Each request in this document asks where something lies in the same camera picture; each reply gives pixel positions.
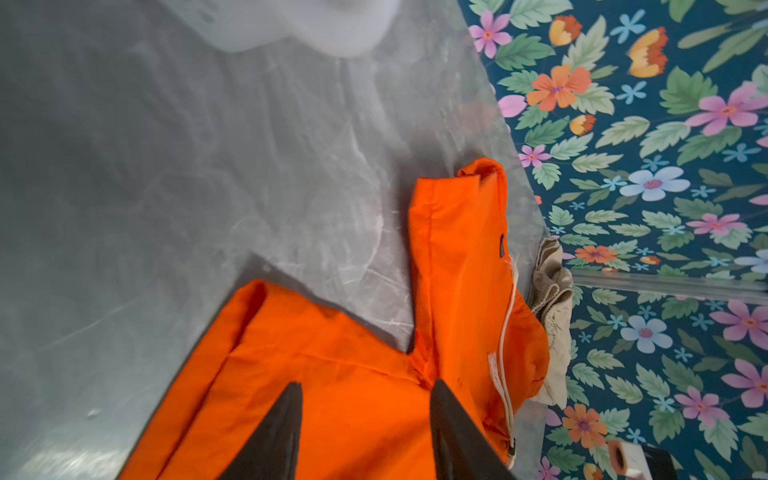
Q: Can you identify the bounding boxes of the beige drawstring shorts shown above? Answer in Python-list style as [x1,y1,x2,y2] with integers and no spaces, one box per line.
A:
[529,237,574,409]

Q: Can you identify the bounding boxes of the orange shorts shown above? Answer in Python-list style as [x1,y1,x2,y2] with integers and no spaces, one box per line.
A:
[121,158,550,479]

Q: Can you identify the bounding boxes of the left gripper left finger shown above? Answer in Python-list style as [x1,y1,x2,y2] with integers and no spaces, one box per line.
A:
[219,382,303,480]

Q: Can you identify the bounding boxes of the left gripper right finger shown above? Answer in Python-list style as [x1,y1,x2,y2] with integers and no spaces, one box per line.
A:
[429,380,515,480]

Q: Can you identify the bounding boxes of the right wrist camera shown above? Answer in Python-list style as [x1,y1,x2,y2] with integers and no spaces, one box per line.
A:
[607,440,678,480]

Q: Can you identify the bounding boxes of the white perforated plastic basket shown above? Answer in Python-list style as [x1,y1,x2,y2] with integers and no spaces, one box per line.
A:
[162,0,400,58]

